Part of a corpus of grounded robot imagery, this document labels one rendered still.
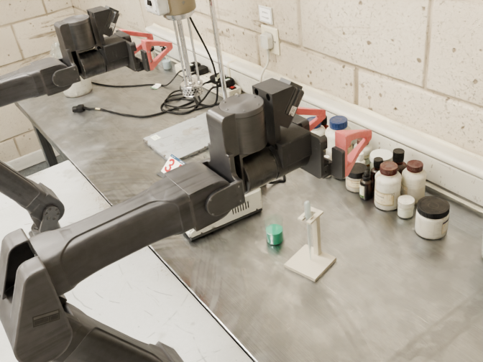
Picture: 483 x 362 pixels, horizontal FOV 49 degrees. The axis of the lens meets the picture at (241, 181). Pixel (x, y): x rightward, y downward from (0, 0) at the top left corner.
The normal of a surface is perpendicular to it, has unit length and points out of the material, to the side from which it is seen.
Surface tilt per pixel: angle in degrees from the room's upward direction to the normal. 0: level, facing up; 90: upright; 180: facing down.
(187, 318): 0
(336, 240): 0
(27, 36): 90
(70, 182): 0
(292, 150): 90
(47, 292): 90
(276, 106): 90
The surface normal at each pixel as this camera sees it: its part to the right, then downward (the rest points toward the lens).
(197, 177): -0.11, -0.83
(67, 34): 0.57, 0.40
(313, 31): -0.81, 0.40
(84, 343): 0.70, 0.46
